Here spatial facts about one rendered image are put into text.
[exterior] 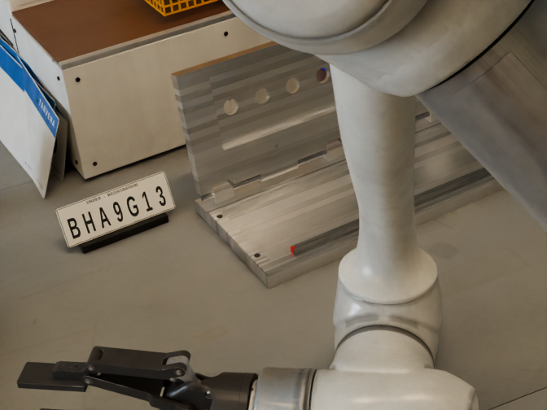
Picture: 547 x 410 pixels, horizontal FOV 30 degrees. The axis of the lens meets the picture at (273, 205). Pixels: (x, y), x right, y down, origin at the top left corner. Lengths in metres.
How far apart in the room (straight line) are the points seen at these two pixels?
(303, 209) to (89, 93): 0.35
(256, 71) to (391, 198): 0.54
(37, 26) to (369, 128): 0.88
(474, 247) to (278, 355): 0.31
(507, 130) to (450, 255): 0.79
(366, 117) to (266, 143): 0.66
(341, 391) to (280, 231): 0.44
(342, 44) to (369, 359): 0.54
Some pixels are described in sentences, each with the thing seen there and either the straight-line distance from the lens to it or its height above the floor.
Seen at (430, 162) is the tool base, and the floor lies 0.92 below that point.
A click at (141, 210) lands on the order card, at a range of 1.42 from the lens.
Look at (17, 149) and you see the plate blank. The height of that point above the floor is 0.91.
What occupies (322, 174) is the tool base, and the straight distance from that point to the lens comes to 1.46.
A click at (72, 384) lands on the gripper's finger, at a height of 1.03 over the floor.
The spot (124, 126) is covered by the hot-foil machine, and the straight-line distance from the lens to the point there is 1.53.
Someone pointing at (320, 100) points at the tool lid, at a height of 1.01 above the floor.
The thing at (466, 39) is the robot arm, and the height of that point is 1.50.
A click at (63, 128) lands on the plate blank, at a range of 1.53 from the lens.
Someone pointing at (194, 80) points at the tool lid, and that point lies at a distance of 1.35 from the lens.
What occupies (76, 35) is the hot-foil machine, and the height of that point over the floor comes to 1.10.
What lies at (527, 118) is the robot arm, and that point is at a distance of 0.55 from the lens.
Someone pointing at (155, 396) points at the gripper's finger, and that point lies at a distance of 1.01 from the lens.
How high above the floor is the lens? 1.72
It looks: 35 degrees down
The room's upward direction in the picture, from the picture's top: 5 degrees counter-clockwise
